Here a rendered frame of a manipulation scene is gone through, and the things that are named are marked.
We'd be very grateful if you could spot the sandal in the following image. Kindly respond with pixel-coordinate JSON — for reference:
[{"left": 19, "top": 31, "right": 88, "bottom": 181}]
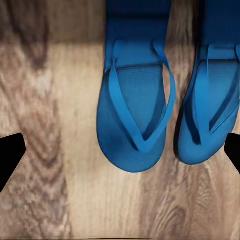
[
  {"left": 175, "top": 0, "right": 240, "bottom": 165},
  {"left": 96, "top": 0, "right": 176, "bottom": 173}
]

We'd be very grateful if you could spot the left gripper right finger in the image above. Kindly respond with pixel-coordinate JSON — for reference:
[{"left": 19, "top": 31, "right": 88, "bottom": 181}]
[{"left": 224, "top": 133, "right": 240, "bottom": 172}]

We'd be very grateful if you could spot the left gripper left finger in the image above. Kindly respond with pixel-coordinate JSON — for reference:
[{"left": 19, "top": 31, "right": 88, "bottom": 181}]
[{"left": 0, "top": 133, "right": 26, "bottom": 193}]

